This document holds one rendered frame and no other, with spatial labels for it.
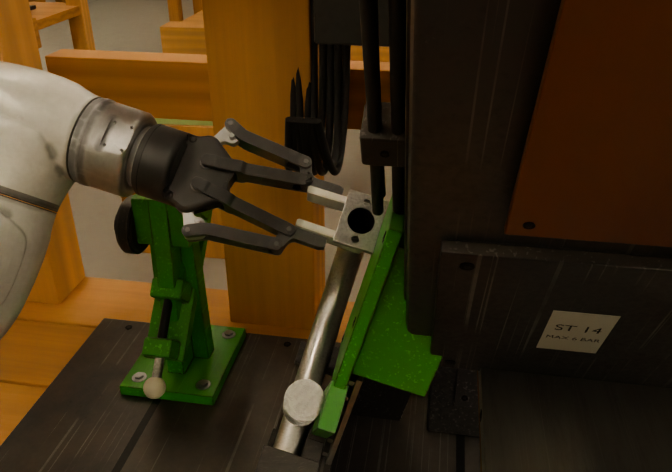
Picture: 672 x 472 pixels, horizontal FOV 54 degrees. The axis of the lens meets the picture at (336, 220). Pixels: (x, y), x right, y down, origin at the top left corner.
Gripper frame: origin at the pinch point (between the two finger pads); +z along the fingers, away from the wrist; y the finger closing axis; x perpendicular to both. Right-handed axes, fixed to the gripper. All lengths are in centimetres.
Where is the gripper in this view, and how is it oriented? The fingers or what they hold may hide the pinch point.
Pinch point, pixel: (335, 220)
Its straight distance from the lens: 65.6
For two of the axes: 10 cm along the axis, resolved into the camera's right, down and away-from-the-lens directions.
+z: 9.5, 3.1, -0.3
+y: 3.0, -9.1, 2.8
